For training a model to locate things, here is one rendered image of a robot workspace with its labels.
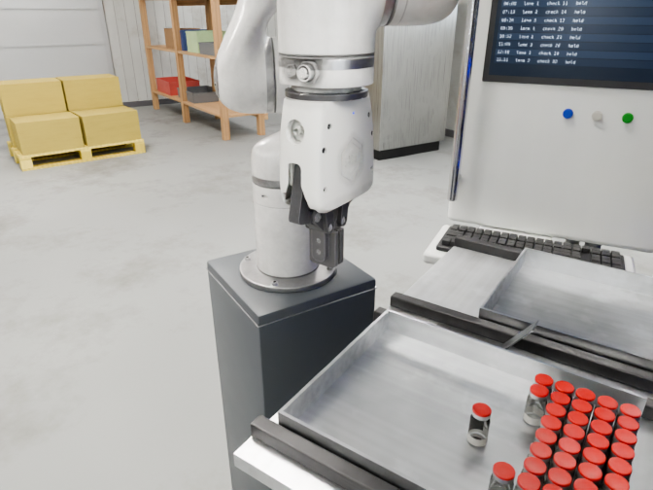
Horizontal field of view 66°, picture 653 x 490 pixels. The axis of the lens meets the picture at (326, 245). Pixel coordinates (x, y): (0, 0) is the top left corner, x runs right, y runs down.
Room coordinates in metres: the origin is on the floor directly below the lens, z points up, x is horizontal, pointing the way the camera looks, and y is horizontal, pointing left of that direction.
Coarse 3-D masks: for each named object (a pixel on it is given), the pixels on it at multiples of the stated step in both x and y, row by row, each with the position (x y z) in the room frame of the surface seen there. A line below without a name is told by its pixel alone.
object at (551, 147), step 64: (512, 0) 1.24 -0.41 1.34; (576, 0) 1.18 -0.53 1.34; (640, 0) 1.13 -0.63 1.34; (512, 64) 1.23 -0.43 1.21; (576, 64) 1.17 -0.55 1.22; (640, 64) 1.12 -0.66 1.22; (512, 128) 1.22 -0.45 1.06; (576, 128) 1.16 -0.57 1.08; (640, 128) 1.11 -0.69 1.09; (512, 192) 1.21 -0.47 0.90; (576, 192) 1.15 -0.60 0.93; (640, 192) 1.09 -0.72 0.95
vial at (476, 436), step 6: (474, 414) 0.42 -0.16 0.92; (474, 420) 0.42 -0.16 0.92; (480, 420) 0.42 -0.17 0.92; (486, 420) 0.42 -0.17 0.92; (468, 426) 0.43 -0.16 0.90; (474, 426) 0.42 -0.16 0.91; (480, 426) 0.41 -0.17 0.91; (486, 426) 0.41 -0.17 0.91; (468, 432) 0.42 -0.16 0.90; (474, 432) 0.42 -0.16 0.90; (480, 432) 0.41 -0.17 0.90; (486, 432) 0.41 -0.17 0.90; (468, 438) 0.42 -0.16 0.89; (474, 438) 0.42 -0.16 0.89; (480, 438) 0.41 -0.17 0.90; (486, 438) 0.42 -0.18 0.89; (474, 444) 0.42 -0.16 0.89; (480, 444) 0.41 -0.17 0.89
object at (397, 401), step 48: (384, 336) 0.62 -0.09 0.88; (432, 336) 0.60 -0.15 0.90; (336, 384) 0.52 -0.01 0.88; (384, 384) 0.52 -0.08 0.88; (432, 384) 0.52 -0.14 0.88; (480, 384) 0.52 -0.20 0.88; (528, 384) 0.52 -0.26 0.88; (576, 384) 0.49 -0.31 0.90; (336, 432) 0.44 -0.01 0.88; (384, 432) 0.44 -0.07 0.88; (432, 432) 0.44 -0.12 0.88; (528, 432) 0.44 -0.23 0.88; (384, 480) 0.36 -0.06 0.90; (432, 480) 0.37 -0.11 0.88; (480, 480) 0.37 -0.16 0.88
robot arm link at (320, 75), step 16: (288, 64) 0.45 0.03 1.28; (304, 64) 0.43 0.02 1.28; (320, 64) 0.43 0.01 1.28; (336, 64) 0.43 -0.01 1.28; (352, 64) 0.43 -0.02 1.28; (368, 64) 0.45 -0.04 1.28; (288, 80) 0.45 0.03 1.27; (304, 80) 0.43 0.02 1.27; (320, 80) 0.43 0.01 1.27; (336, 80) 0.43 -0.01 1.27; (352, 80) 0.44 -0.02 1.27; (368, 80) 0.45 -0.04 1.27
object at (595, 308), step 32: (544, 256) 0.84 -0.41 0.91; (512, 288) 0.77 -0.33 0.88; (544, 288) 0.77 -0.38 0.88; (576, 288) 0.77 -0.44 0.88; (608, 288) 0.77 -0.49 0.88; (640, 288) 0.75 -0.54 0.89; (512, 320) 0.62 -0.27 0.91; (544, 320) 0.67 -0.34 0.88; (576, 320) 0.67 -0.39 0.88; (608, 320) 0.67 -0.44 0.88; (640, 320) 0.67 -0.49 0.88; (608, 352) 0.55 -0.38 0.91; (640, 352) 0.59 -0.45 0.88
